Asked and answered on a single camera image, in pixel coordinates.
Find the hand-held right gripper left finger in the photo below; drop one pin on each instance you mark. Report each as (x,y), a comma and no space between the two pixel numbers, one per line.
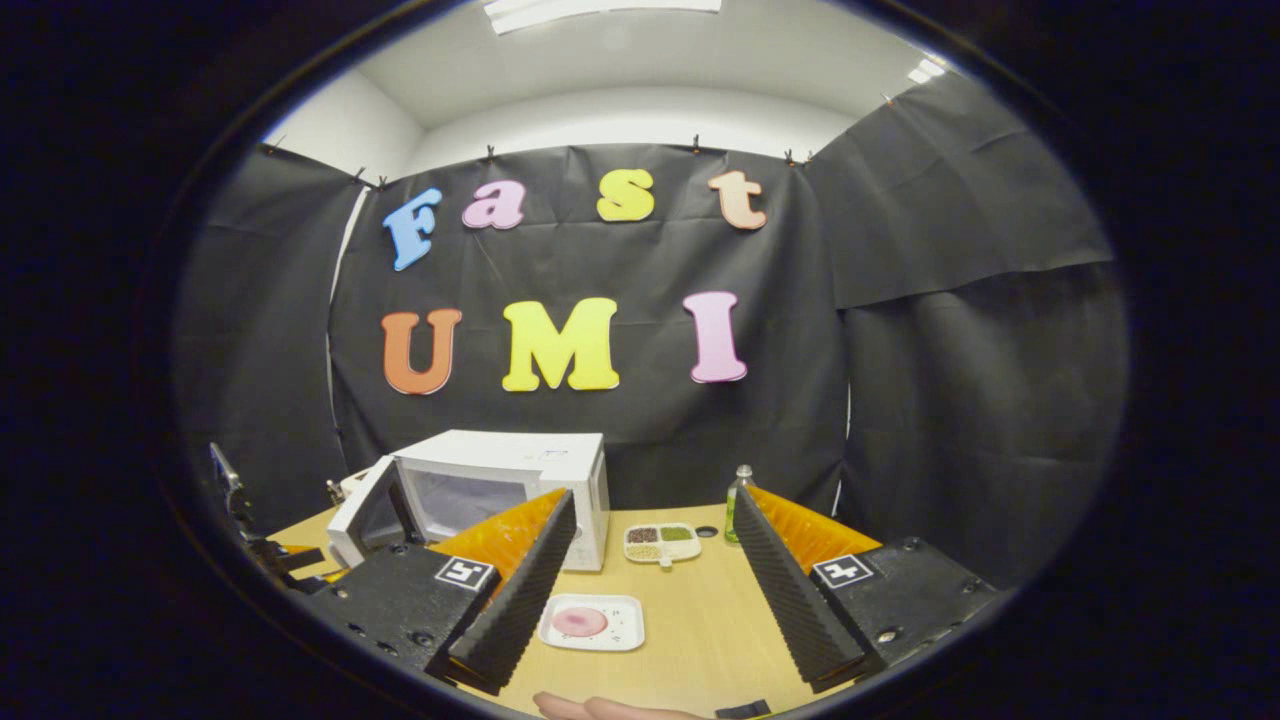
(530,590)

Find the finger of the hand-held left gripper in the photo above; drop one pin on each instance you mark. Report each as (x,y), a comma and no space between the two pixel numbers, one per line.
(300,568)

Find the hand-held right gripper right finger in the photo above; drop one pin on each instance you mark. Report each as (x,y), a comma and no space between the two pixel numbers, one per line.
(790,600)

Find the pink round food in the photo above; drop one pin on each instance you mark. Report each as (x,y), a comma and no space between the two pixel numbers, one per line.
(580,621)

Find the white square plate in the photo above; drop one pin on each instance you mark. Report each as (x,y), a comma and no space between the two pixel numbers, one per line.
(620,625)

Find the white microwave oven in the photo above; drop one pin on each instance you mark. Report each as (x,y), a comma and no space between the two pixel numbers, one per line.
(560,465)

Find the green drink bottle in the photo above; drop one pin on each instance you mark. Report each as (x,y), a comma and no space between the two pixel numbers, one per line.
(736,510)

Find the white divided grain dish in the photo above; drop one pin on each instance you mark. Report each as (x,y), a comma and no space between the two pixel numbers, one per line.
(660,542)

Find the black backdrop cloth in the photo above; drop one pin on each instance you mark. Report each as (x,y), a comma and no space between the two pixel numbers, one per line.
(620,420)

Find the small ceiling light panel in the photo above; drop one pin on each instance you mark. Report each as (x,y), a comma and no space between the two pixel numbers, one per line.
(926,70)

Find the long ceiling light panel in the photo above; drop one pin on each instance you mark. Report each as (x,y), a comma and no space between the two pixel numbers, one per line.
(600,10)

